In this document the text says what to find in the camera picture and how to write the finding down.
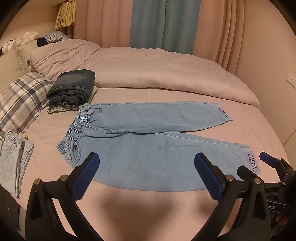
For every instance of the light denim garment at edge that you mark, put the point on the light denim garment at edge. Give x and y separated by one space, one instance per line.
15 155

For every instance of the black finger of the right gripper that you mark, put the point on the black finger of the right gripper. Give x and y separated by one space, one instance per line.
245 174
269 160

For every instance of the pink curtain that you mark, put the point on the pink curtain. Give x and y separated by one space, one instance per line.
218 37

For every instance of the plaid pillow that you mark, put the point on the plaid pillow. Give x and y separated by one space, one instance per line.
22 101

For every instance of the blue curtain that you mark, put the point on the blue curtain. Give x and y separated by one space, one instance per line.
169 25

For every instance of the light blue denim pants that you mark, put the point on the light blue denim pants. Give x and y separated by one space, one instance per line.
151 146

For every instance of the white wall socket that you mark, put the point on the white wall socket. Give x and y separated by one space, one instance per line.
291 80

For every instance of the folded pale green garment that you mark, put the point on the folded pale green garment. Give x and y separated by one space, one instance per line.
53 107

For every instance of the pink duvet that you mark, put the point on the pink duvet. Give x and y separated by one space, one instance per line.
126 67

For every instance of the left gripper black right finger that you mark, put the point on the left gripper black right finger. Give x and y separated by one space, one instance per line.
252 221

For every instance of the white plush toy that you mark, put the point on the white plush toy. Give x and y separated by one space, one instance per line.
12 44

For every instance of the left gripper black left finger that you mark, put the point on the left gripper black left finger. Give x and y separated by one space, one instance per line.
42 220

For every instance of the folded dark denim jeans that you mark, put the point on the folded dark denim jeans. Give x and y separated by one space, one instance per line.
72 88

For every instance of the cream pillow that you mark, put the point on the cream pillow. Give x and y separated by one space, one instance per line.
23 52

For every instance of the striped blue pillow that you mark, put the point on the striped blue pillow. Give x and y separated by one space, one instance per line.
52 37

